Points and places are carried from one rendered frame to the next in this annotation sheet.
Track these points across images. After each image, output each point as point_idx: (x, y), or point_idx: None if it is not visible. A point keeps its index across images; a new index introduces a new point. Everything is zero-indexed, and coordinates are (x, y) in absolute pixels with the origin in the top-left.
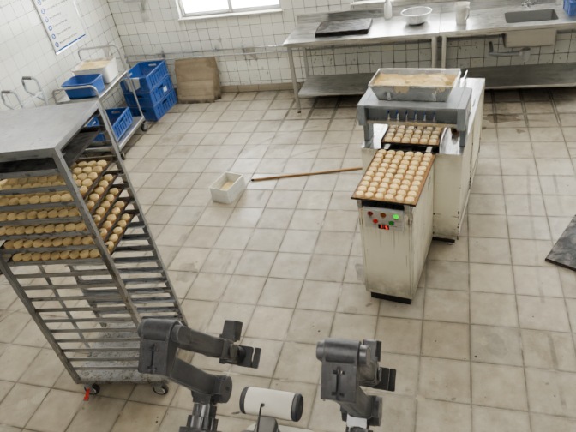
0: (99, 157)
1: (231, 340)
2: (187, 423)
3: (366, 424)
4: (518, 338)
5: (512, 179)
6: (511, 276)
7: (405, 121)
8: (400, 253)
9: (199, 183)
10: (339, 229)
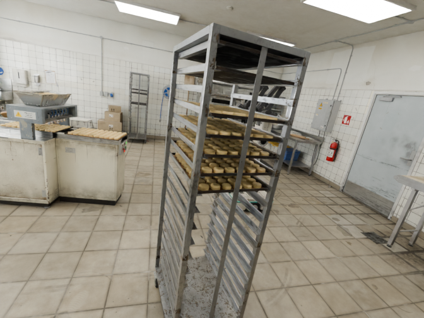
0: (177, 100)
1: (257, 105)
2: (274, 115)
3: None
4: (139, 177)
5: None
6: None
7: (56, 117)
8: (123, 164)
9: None
10: (30, 223)
